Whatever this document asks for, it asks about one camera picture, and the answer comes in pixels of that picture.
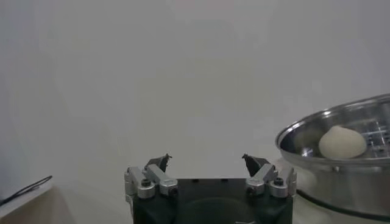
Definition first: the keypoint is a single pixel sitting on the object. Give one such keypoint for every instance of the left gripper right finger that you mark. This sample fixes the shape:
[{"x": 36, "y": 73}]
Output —
[{"x": 265, "y": 178}]

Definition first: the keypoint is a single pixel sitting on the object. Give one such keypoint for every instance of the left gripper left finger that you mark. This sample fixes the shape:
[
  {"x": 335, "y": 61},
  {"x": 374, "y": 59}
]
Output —
[{"x": 155, "y": 178}]

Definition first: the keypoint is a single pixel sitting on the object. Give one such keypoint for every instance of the white steamed baozi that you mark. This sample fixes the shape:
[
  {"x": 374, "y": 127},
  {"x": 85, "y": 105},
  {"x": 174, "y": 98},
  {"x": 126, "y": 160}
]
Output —
[{"x": 341, "y": 143}]

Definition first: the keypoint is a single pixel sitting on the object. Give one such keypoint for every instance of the stainless steel steamer pot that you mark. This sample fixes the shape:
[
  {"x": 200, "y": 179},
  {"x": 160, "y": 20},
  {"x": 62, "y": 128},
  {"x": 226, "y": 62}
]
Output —
[{"x": 320, "y": 216}]

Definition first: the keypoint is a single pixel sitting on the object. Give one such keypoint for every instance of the perforated steel steamer basket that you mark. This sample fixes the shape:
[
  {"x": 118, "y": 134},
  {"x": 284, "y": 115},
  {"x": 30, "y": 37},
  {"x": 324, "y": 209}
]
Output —
[{"x": 335, "y": 182}]

